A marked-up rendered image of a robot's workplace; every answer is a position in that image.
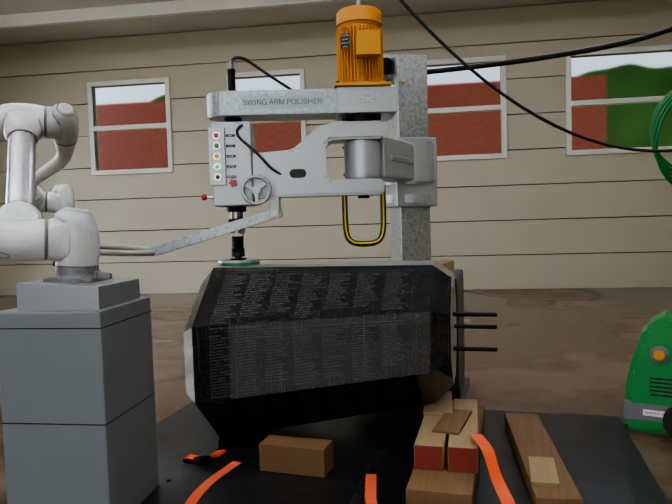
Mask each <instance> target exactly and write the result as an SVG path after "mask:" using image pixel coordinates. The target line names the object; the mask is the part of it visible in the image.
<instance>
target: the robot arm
mask: <svg viewBox="0 0 672 504"><path fill-rule="evenodd" d="M0 134H2V135H4V136H5V138H6V140H7V141H8V155H7V180H6V199H5V205H3V206H2V207H0V259H1V260H7V261H43V260H47V248H48V261H53V266H55V272H54V275H51V276H48V277H44V278H43V282H69V283H93V282H96V281H101V280H106V279H111V278H112V274H111V273H109V272H103V271H101V270H99V257H100V236H99V230H98V227H97V224H96V221H95V219H94V217H93V215H92V213H91V212H90V210H86V209H79V208H75V198H74V192H73V188H72V187H71V186H70V185H68V184H56V185H55V186H54V188H53V192H44V191H42V190H41V188H40V187H38V185H39V184H40V183H42V182H43V181H45V180H46V179H48V178H49V177H51V176H52V175H54V174H55V173H57V172H58V171H60V170H61V169H63V168H64V167H65V166H66V165H67V164H68V163H69V162H70V160H71V158H72V155H73V152H74V149H75V146H76V143H77V140H78V135H79V120H78V116H77V114H76V111H75V110H74V108H73V107H72V106H71V105H69V104H67V103H58V104H56V105H54V106H40V105H36V104H28V103H7V104H3V105H0ZM41 137H43V138H51V139H53V140H54V144H55V147H56V152H57V153H56V155H55V157H54V158H53V159H51V160H50V161H49V162H48V163H46V164H45V165H44V166H42V167H41V168H40V169H38V170H37V171H36V144H37V143H38V142H39V140H40V138H41ZM41 212H48V213H53V218H52V219H48V220H47V219H43V218H42V215H41Z"/></svg>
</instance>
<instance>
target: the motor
mask: <svg viewBox="0 0 672 504"><path fill-rule="evenodd" d="M381 26H382V17H381V11H380V10H379V9H378V8H376V7H374V6H370V5H352V6H348V7H344V8H342V9H340V10H339V12H337V14H336V27H337V29H338V30H337V31H336V56H337V81H336V83H334V88H337V87H340V86H384V85H391V81H389V80H386V81H384V62H383V30H382V29H381Z"/></svg>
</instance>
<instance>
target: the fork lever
mask: <svg viewBox="0 0 672 504"><path fill-rule="evenodd" d="M273 219H276V218H270V211H269V210H267V211H264V212H261V213H258V214H255V215H251V216H248V217H245V218H242V219H239V220H235V221H232V222H229V223H226V224H223V225H220V226H216V227H213V228H210V229H207V230H204V231H201V232H197V233H194V234H191V235H188V236H185V237H181V238H178V239H175V240H172V241H169V242H166V243H162V244H159V245H156V246H153V247H150V250H154V251H155V255H153V257H154V256H158V255H162V254H165V253H168V252H171V251H175V250H178V249H181V248H184V247H187V246H190V245H194V244H197V243H200V242H203V241H206V240H210V239H213V238H216V237H219V236H222V235H225V234H229V233H230V232H234V231H237V230H240V229H243V228H248V227H251V226H254V225H257V224H260V223H263V222H267V221H270V220H273Z"/></svg>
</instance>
